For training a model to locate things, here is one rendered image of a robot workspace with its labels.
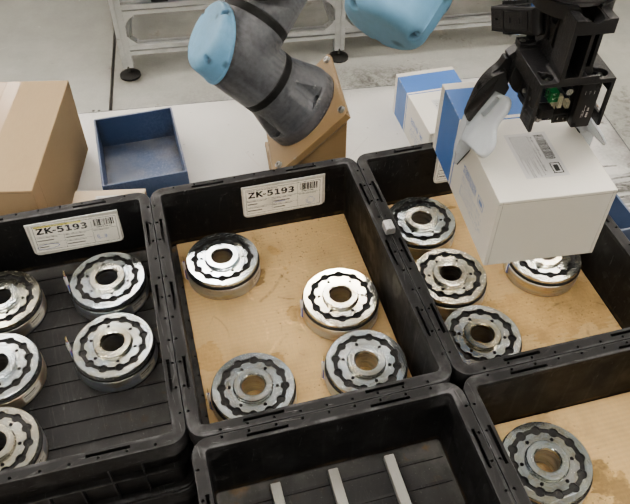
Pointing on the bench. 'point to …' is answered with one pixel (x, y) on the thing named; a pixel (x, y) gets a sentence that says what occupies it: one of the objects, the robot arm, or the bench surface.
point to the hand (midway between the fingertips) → (518, 152)
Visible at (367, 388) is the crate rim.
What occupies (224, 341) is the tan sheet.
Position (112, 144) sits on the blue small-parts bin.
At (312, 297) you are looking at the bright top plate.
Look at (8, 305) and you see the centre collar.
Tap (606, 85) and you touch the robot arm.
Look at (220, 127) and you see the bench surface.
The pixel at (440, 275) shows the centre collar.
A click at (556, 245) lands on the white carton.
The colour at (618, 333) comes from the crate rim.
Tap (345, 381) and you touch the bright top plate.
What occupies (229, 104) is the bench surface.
